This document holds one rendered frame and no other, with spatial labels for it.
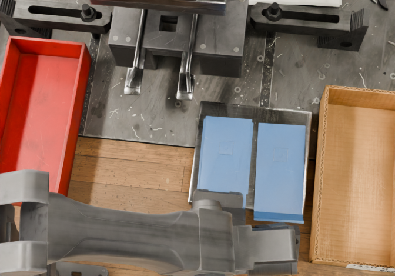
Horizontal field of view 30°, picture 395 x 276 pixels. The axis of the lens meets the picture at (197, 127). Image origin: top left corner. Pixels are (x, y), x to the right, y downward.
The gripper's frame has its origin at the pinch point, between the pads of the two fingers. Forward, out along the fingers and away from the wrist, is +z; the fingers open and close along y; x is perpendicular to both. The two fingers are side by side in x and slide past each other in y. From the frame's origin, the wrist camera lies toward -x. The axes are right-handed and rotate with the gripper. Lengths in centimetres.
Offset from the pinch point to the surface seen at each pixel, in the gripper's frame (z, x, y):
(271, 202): 2.2, -7.5, 1.1
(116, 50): 9.2, 17.4, 20.6
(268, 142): 6.6, -6.5, 9.0
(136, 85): 4.1, 13.3, 16.4
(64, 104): 10.7, 25.4, 11.5
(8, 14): 10.3, 34.4, 24.8
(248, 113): 9.3, -3.3, 12.7
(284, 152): 6.0, -9.0, 7.8
